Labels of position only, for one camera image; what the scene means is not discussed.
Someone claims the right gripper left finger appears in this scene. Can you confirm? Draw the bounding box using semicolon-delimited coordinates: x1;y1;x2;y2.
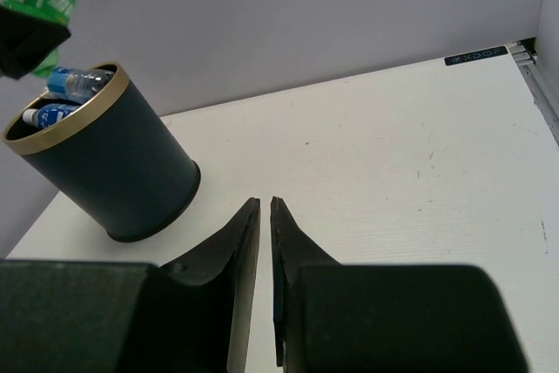
1;198;260;372

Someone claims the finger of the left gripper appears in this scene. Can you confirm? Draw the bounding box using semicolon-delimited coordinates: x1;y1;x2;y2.
1;6;71;80

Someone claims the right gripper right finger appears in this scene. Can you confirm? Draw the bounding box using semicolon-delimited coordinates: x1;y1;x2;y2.
270;197;528;372

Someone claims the small blue label water bottle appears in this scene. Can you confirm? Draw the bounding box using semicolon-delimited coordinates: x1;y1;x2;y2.
45;67;114;105

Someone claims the black bin with gold rim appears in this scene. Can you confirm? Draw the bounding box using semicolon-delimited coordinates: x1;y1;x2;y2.
3;62;201;242

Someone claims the right blue table sticker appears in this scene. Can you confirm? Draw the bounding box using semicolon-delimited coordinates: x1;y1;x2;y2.
444;46;508;66

